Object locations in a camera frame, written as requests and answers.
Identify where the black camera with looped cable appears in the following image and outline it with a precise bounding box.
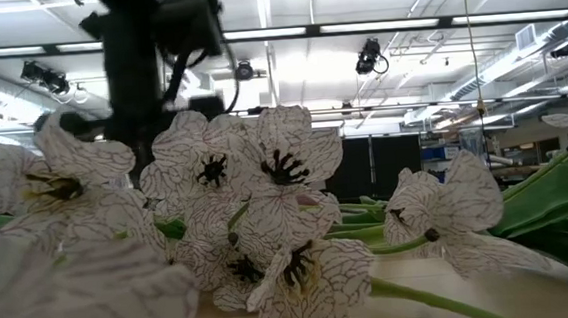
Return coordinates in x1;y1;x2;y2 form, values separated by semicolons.
353;36;390;78

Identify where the white ceiling air vent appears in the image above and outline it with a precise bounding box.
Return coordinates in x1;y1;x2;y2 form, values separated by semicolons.
513;23;538;53

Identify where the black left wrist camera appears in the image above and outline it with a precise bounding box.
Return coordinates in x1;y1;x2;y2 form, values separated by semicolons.
152;0;227;62

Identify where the round black overhead camera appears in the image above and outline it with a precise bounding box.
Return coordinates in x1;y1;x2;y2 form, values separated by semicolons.
234;59;255;82

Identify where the wooden workbench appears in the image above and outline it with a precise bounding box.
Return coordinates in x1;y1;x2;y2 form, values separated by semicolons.
492;158;567;179

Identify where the elongated black ceiling device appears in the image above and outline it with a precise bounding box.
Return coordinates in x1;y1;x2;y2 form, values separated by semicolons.
19;57;71;98

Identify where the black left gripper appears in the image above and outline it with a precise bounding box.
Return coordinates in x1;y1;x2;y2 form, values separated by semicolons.
28;40;227;147

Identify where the white artificial flower bunch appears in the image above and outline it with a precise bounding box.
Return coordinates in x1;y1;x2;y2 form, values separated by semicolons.
0;74;568;318

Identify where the black left wrist camera cable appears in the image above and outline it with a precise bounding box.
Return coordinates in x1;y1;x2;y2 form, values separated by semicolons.
170;39;243;118

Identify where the black overhead light bar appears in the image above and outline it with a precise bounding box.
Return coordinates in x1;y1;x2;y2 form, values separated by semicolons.
0;6;568;62

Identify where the blue storage bins shelf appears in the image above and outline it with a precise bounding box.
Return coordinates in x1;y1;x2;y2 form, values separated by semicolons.
421;144;463;185

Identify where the thin black ceiling rail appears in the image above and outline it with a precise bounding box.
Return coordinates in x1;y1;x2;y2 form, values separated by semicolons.
225;87;568;124

